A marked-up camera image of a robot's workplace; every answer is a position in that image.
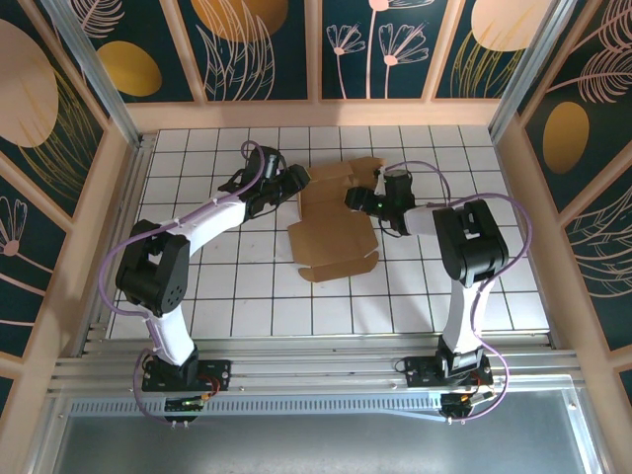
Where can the aluminium frame post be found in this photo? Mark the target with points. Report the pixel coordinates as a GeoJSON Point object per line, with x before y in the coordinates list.
{"type": "Point", "coordinates": [532, 69]}
{"type": "Point", "coordinates": [97, 79]}

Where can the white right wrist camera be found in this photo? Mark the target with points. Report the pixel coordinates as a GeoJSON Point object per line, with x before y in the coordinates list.
{"type": "Point", "coordinates": [379, 182]}

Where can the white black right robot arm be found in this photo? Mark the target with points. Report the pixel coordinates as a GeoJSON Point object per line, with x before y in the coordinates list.
{"type": "Point", "coordinates": [461, 316]}

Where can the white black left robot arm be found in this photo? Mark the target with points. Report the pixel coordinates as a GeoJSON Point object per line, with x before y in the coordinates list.
{"type": "Point", "coordinates": [173, 336]}

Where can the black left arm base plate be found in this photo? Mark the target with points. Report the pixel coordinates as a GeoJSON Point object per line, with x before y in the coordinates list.
{"type": "Point", "coordinates": [217, 370]}

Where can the brown cardboard paper box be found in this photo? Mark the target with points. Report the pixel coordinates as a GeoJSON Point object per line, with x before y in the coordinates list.
{"type": "Point", "coordinates": [331, 237]}

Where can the aluminium side rail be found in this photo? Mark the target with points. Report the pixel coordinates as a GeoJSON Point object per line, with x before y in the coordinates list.
{"type": "Point", "coordinates": [118, 247]}

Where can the aluminium mounting rail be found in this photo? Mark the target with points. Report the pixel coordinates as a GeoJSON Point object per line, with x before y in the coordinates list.
{"type": "Point", "coordinates": [316, 365]}

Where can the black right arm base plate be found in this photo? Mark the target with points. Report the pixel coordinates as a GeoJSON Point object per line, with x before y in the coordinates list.
{"type": "Point", "coordinates": [419, 370]}

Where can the grey metal sheet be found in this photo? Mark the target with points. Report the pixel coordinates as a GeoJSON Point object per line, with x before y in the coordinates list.
{"type": "Point", "coordinates": [316, 444]}

